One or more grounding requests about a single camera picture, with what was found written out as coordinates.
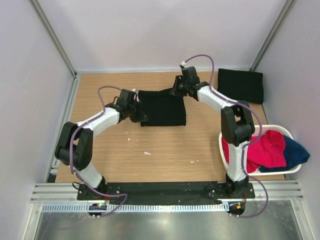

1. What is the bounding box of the left aluminium frame post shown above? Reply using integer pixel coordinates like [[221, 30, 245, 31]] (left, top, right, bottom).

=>
[[29, 0, 77, 78]]

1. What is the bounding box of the red t shirt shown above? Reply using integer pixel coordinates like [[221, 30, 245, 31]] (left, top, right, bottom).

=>
[[221, 129, 287, 174]]

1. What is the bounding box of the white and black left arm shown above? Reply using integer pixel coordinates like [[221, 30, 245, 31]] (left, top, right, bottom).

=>
[[54, 86, 148, 200]]

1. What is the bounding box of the right aluminium frame post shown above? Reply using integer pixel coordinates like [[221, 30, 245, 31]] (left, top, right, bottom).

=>
[[249, 0, 296, 72]]

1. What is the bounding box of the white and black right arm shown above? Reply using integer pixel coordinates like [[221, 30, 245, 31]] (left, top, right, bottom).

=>
[[170, 65, 255, 198]]

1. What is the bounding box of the navy blue t shirt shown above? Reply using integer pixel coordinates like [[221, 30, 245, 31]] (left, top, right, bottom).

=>
[[259, 135, 310, 173]]

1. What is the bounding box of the black t shirt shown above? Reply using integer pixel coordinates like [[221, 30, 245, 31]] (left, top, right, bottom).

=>
[[138, 88, 187, 127], [217, 68, 264, 105]]

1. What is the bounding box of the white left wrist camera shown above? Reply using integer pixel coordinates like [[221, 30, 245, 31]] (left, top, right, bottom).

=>
[[132, 88, 140, 102]]

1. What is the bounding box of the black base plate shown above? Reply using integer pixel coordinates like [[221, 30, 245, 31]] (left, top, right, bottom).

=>
[[76, 181, 256, 201]]

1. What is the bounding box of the folded black t shirt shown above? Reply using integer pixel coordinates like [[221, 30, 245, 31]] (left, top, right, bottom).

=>
[[217, 68, 264, 105]]

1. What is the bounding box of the white slotted cable duct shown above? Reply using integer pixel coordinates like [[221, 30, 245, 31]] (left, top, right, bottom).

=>
[[41, 202, 229, 214]]

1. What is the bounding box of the aluminium frame post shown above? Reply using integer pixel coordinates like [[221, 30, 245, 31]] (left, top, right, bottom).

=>
[[29, 0, 77, 78], [249, 0, 296, 72]]

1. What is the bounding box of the white laundry basket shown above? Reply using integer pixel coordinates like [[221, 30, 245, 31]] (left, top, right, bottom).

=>
[[218, 124, 302, 176]]

